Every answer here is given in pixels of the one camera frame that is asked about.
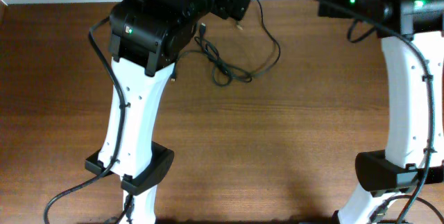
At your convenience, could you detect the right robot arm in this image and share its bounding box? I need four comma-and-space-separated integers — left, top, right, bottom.
318, 0, 443, 223

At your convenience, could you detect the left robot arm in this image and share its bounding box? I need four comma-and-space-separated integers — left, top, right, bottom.
85, 0, 250, 223

